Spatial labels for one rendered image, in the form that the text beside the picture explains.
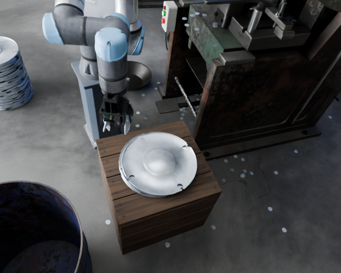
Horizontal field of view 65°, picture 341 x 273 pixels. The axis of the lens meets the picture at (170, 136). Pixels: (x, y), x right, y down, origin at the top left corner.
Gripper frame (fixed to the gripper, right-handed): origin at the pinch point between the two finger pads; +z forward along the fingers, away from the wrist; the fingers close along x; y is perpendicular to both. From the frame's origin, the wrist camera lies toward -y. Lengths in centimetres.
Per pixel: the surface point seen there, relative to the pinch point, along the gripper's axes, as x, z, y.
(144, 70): -3, 49, -97
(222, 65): 35.3, -7.9, -32.5
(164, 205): 19.4, 19.2, 17.0
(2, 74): -73, 29, -50
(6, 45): -77, 23, -68
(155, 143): 12.8, 16.3, -8.1
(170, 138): 19.0, 16.3, -11.7
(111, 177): -1.6, 19.1, 8.7
